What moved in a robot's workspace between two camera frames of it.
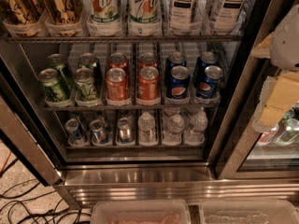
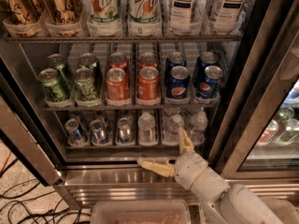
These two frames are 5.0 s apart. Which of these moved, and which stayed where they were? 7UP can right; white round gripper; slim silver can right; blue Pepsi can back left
Moved: white round gripper
Stayed: blue Pepsi can back left; slim silver can right; 7UP can right
